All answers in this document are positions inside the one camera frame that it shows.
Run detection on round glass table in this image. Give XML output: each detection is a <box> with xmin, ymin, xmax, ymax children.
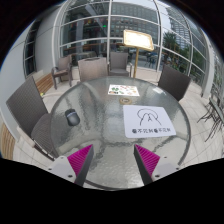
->
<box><xmin>51</xmin><ymin>76</ymin><xmax>191</xmax><ymax>190</ymax></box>

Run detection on round gold table centre cap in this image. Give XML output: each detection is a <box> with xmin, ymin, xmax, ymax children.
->
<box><xmin>119</xmin><ymin>97</ymin><xmax>132</xmax><ymax>105</ymax></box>

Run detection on gold menu stand sign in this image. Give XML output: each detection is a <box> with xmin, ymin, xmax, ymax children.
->
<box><xmin>122</xmin><ymin>29</ymin><xmax>155</xmax><ymax>79</ymax></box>

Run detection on grey wicker chair far left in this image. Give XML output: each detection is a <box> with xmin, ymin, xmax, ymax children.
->
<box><xmin>51</xmin><ymin>55</ymin><xmax>73</xmax><ymax>88</ymax></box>

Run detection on grey wicker chair far centre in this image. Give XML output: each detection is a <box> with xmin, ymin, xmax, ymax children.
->
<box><xmin>109</xmin><ymin>52</ymin><xmax>131</xmax><ymax>77</ymax></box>

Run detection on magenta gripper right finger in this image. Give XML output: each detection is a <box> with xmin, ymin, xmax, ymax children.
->
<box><xmin>133</xmin><ymin>143</ymin><xmax>181</xmax><ymax>186</ymax></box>

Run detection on grey wicker chair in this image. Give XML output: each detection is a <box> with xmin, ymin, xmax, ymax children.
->
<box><xmin>51</xmin><ymin>55</ymin><xmax>73</xmax><ymax>88</ymax></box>
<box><xmin>78</xmin><ymin>57</ymin><xmax>108</xmax><ymax>82</ymax></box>
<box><xmin>158</xmin><ymin>65</ymin><xmax>191</xmax><ymax>101</ymax></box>
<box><xmin>6</xmin><ymin>77</ymin><xmax>59</xmax><ymax>160</ymax></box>
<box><xmin>109</xmin><ymin>52</ymin><xmax>131</xmax><ymax>77</ymax></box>

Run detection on grey wicker chair right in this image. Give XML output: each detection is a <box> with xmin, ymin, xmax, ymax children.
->
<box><xmin>158</xmin><ymin>65</ymin><xmax>191</xmax><ymax>101</ymax></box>

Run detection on white mouse pad with logo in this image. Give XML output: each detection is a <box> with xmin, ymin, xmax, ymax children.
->
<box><xmin>123</xmin><ymin>105</ymin><xmax>176</xmax><ymax>138</ymax></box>

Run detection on grey wicker chair back centre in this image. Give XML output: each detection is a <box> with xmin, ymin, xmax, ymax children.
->
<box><xmin>78</xmin><ymin>57</ymin><xmax>108</xmax><ymax>82</ymax></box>

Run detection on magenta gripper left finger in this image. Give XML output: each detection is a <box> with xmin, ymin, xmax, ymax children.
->
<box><xmin>46</xmin><ymin>143</ymin><xmax>95</xmax><ymax>187</ymax></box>

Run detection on colourful menu card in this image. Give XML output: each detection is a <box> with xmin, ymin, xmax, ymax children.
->
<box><xmin>108</xmin><ymin>84</ymin><xmax>139</xmax><ymax>96</ymax></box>

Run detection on black metal chair right edge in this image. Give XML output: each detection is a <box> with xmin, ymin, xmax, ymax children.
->
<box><xmin>200</xmin><ymin>98</ymin><xmax>224</xmax><ymax>139</ymax></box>

